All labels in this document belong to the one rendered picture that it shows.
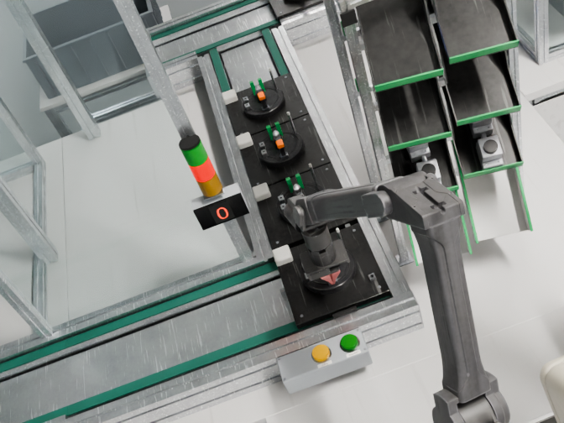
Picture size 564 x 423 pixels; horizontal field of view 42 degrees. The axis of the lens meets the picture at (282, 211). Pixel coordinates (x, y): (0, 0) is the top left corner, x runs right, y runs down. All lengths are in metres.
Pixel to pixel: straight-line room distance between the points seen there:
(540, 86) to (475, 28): 0.93
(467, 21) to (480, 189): 0.47
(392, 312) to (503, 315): 0.27
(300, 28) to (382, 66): 1.35
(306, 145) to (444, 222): 1.12
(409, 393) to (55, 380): 0.91
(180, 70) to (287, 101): 0.55
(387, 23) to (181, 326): 0.95
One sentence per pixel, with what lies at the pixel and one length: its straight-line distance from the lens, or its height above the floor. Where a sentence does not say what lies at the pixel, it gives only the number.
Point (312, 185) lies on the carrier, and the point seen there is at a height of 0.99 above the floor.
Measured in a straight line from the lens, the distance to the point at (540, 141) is 2.23.
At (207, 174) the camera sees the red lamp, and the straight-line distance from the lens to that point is 1.67.
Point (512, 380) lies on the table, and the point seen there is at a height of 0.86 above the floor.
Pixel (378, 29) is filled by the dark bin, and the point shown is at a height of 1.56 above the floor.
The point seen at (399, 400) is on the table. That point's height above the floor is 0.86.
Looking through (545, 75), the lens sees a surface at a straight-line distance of 2.45.
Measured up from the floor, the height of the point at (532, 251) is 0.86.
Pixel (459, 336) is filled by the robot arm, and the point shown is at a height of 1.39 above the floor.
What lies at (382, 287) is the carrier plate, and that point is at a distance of 1.79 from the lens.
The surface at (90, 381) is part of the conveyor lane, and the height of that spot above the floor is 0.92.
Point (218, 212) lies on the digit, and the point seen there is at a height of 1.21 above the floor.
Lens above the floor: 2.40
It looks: 45 degrees down
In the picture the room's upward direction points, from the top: 22 degrees counter-clockwise
